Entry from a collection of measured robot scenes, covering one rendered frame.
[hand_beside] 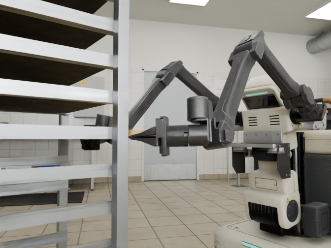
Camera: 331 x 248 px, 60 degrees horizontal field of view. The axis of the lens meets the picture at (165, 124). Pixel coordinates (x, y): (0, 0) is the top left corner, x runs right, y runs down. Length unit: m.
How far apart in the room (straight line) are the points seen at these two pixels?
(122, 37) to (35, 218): 0.45
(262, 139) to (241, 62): 0.61
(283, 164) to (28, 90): 1.10
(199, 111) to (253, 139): 0.81
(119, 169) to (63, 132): 0.16
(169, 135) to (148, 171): 4.64
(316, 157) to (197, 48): 4.43
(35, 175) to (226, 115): 0.50
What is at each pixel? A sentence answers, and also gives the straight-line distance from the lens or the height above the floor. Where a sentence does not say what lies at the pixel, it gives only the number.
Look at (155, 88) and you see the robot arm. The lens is 1.34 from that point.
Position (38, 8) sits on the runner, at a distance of 0.72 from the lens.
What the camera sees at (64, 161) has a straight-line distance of 1.12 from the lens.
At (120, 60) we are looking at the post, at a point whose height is 0.96.
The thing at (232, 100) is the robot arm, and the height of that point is 0.88.
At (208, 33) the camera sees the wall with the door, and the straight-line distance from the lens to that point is 5.99.
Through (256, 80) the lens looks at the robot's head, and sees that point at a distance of 1.53.
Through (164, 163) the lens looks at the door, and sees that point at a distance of 5.40.
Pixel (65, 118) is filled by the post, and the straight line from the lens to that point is 1.12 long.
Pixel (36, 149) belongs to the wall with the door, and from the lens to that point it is 5.32.
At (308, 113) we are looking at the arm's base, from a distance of 1.38.
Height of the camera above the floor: 0.77
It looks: 3 degrees up
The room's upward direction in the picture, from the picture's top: straight up
